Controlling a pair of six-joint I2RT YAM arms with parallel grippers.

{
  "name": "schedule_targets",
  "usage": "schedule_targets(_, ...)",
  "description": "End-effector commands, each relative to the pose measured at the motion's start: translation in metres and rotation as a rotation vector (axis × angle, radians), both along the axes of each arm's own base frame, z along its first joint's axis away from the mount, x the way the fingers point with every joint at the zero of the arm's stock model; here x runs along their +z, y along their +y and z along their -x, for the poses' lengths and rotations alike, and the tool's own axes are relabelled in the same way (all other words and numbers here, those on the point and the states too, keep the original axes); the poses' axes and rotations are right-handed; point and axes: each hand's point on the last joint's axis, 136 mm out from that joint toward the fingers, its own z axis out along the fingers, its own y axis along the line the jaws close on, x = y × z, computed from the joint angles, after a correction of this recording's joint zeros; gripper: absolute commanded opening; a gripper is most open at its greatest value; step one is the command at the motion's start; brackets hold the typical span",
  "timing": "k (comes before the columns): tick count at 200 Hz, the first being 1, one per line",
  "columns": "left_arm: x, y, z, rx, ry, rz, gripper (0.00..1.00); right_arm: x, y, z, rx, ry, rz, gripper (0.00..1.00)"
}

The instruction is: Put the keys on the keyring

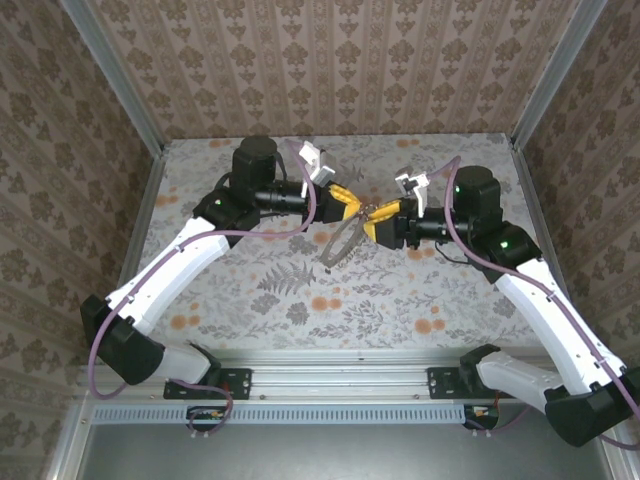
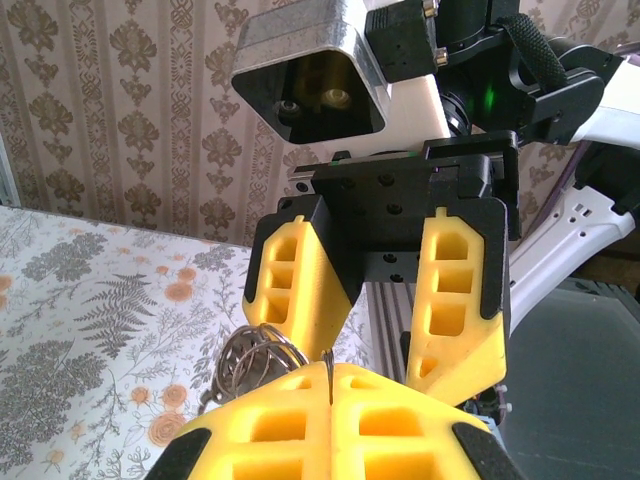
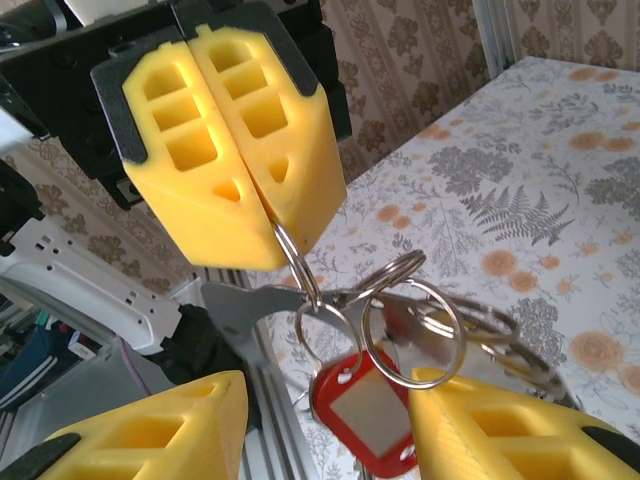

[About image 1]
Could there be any silver keyring with chain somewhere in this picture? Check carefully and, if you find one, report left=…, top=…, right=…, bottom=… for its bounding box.
left=318, top=202, right=379, bottom=274

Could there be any floral table cover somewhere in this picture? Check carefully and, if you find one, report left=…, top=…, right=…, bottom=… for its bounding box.
left=133, top=132, right=557, bottom=352

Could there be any black wiring connector box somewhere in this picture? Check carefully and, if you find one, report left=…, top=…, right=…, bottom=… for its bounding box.
left=463, top=404, right=502, bottom=431

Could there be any grey metal sheet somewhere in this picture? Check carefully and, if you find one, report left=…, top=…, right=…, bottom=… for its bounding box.
left=74, top=422, right=619, bottom=480

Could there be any aluminium table side rail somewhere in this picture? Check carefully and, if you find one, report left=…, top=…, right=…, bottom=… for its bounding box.
left=115, top=152, right=169, bottom=301
left=509, top=137, right=579, bottom=326

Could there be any aluminium frame corner post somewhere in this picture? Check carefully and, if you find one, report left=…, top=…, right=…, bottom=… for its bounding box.
left=508, top=0, right=610, bottom=151
left=59, top=0, right=167, bottom=159

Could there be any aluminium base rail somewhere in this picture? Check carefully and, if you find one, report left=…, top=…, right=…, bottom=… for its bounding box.
left=149, top=348, right=544, bottom=402

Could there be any grey slotted cable duct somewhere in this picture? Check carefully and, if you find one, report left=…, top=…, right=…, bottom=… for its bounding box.
left=92, top=403, right=472, bottom=426

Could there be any aluminium lower frame bar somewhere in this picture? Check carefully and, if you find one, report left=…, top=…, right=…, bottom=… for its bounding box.
left=42, top=399, right=94, bottom=480
left=597, top=439, right=640, bottom=480

